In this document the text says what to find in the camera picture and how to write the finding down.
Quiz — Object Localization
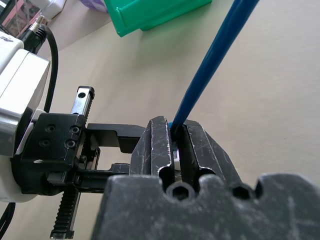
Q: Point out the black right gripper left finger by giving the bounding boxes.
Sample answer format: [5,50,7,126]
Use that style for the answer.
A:
[129,115,175,179]

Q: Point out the purple package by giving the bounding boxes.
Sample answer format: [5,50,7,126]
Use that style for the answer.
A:
[79,0,110,14]

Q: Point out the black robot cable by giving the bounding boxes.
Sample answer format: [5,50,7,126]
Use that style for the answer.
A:
[0,22,60,237]

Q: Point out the white box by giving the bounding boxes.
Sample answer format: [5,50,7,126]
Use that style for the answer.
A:
[39,0,68,21]

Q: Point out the clear pink storage box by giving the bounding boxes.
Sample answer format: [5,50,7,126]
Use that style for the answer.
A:
[0,0,43,38]

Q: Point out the blue cable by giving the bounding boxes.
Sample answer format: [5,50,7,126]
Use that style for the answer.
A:
[167,0,261,156]

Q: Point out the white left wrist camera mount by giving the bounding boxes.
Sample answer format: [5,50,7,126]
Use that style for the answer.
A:
[0,30,53,204]

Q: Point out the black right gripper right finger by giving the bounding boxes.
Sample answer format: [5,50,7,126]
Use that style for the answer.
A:
[180,119,244,187]

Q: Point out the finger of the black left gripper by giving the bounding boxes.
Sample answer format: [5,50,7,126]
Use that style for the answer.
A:
[76,162,131,193]
[86,122,147,154]

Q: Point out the green plastic bin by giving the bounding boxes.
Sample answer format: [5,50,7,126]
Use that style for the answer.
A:
[103,0,213,38]

